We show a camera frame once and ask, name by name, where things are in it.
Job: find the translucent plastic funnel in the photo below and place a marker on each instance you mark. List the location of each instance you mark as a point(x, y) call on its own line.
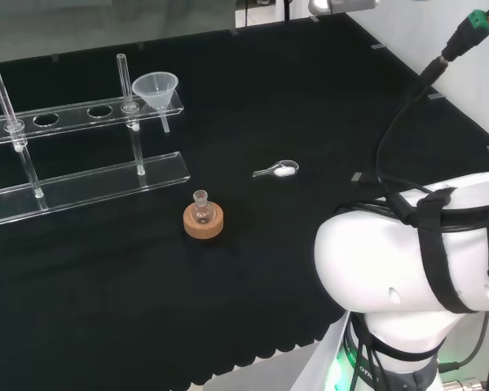
point(155, 87)

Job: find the clear glass weighing funnel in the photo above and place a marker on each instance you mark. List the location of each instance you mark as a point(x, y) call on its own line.
point(284, 170)

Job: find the clear acrylic funnel stand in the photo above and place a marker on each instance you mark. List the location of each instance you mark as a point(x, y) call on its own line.
point(85, 189)

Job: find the small round-bottom glass flask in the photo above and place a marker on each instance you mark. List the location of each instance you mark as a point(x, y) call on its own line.
point(201, 212)

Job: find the black bench cloth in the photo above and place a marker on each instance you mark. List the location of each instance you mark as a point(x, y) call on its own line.
point(269, 264)

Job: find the pale board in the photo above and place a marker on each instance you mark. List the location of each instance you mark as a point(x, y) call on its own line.
point(330, 350)

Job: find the black tripod pole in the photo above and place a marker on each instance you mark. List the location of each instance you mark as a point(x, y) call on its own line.
point(287, 10)

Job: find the grey device on tripod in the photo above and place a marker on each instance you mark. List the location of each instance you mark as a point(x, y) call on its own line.
point(350, 4)

